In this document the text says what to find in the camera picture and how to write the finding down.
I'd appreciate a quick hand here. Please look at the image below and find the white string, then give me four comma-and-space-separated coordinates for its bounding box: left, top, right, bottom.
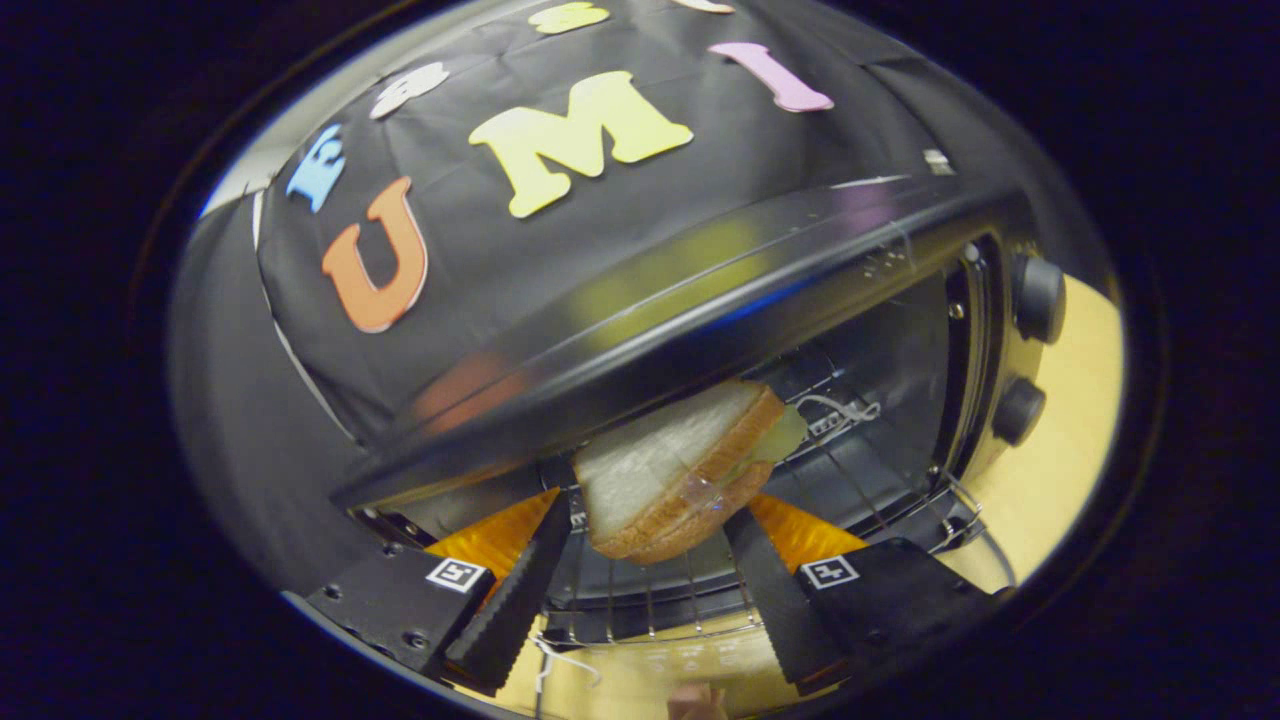
533, 633, 603, 693
798, 393, 883, 423

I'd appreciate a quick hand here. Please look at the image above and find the toast sandwich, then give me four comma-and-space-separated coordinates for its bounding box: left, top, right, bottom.
572, 378, 809, 566

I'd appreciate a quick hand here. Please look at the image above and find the black toaster oven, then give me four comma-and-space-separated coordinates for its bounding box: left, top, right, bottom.
330, 175, 1069, 720

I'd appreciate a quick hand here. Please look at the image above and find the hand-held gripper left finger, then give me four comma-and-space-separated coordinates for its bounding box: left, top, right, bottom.
305, 488, 573, 698

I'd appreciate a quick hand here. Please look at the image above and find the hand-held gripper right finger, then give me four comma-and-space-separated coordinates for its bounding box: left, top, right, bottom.
722, 495, 1011, 698

